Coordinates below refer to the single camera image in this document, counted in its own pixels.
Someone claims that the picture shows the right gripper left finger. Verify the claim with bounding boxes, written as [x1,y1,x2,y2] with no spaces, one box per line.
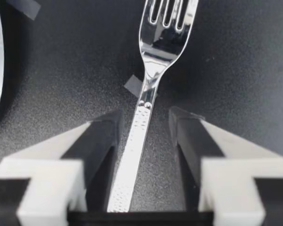
[0,110,124,226]

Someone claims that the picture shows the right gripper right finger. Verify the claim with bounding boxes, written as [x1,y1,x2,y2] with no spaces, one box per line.
[168,106,283,226]

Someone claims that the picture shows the silver fork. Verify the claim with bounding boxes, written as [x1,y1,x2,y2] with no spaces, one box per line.
[107,0,199,207]

